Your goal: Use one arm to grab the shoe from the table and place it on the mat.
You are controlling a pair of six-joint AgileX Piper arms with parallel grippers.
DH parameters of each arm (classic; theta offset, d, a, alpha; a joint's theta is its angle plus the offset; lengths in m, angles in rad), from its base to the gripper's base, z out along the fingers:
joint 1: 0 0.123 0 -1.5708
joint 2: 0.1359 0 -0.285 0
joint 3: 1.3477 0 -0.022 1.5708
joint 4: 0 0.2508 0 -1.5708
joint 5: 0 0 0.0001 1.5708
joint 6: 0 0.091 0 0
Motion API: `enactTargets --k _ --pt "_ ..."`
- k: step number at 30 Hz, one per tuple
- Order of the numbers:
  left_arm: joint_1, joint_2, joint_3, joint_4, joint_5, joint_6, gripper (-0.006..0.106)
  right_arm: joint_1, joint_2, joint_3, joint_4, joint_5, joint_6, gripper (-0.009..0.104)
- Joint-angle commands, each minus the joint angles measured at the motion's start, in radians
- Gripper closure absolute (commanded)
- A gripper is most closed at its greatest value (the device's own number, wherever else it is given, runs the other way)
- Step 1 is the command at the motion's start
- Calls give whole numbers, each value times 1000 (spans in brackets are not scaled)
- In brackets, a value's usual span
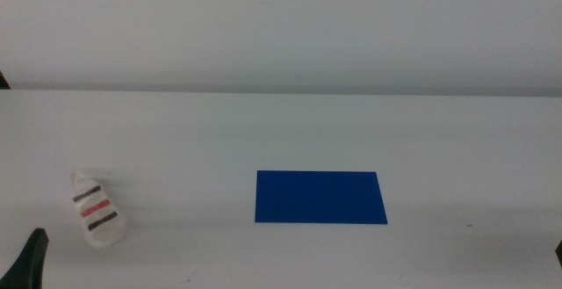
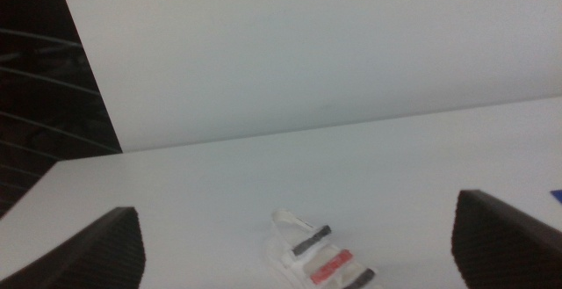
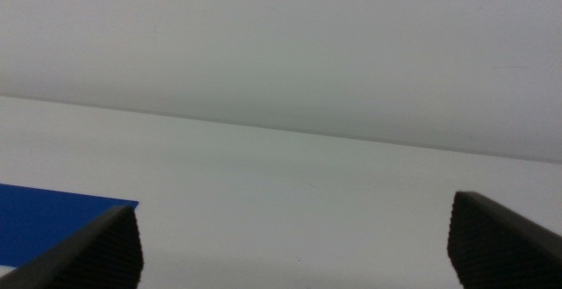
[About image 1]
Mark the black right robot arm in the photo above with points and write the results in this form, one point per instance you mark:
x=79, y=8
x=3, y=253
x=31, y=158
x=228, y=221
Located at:
x=559, y=254

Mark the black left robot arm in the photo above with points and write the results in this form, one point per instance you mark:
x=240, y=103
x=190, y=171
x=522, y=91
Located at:
x=26, y=267

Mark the blue rectangular mat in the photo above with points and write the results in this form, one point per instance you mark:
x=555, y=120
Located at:
x=318, y=197

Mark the dark object at table edge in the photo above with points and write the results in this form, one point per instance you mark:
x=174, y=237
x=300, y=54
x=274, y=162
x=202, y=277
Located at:
x=2, y=82

